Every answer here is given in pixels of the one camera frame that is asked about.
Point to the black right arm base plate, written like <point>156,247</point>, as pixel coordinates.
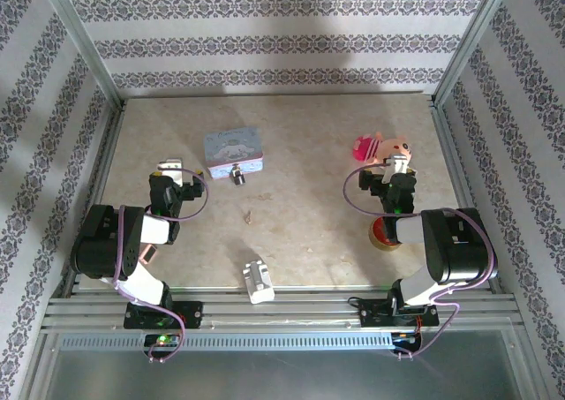
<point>375,316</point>

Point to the aluminium side rail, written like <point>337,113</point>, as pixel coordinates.
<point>450,153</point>
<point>104,148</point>

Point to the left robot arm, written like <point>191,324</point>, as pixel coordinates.
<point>106,241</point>

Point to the white plastic block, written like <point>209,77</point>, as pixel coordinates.
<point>258,283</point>

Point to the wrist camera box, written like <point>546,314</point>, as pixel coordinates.
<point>192,190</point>
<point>371,181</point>

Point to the small pink box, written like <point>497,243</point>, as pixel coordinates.
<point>148,254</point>

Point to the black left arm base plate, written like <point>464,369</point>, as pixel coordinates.
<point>190,314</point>

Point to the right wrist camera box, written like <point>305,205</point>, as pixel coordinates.
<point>371,181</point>

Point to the aluminium front rails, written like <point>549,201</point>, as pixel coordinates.
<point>287,316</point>

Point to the grey metal sheet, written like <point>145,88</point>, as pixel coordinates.
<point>282,378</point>

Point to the circuit board with green light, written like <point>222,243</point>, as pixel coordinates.
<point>162,340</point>

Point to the aluminium corner post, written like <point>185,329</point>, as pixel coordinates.
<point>90,51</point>
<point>470,42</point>

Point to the plush doll with pink hat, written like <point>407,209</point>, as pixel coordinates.
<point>388,146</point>

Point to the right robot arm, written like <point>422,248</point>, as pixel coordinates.
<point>459,250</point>

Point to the blue pink cartoon tin box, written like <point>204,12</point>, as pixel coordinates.
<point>234,150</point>

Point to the round red and gold tin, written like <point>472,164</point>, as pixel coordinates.
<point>377,236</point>

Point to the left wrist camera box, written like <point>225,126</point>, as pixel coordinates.
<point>192,190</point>

